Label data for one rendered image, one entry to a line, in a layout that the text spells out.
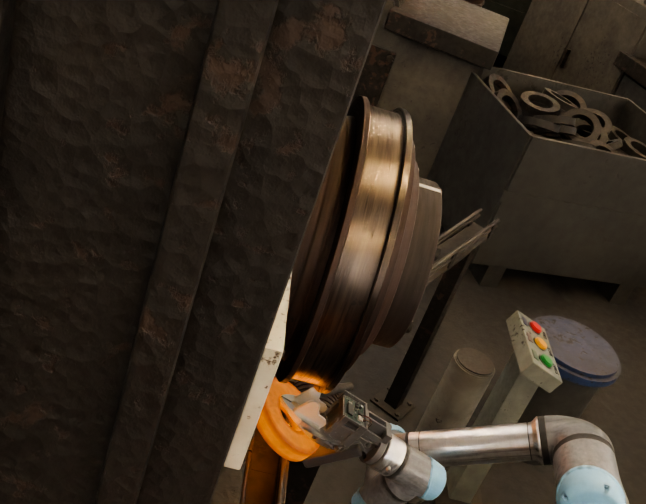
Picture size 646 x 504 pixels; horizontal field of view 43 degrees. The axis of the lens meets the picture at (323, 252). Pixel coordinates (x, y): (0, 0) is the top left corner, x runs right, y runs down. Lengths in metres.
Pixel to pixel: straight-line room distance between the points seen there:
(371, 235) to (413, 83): 2.91
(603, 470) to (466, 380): 0.75
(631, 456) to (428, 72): 1.90
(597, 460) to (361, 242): 0.72
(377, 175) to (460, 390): 1.24
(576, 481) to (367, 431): 0.38
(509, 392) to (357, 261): 1.33
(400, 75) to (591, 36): 1.76
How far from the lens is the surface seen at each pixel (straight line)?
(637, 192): 3.83
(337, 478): 2.55
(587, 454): 1.64
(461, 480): 2.60
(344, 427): 1.52
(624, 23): 5.25
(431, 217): 1.24
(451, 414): 2.35
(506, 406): 2.42
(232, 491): 1.21
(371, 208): 1.12
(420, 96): 4.00
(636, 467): 3.24
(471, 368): 2.27
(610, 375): 2.77
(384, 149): 1.17
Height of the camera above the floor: 1.76
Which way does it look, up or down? 30 degrees down
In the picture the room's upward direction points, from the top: 20 degrees clockwise
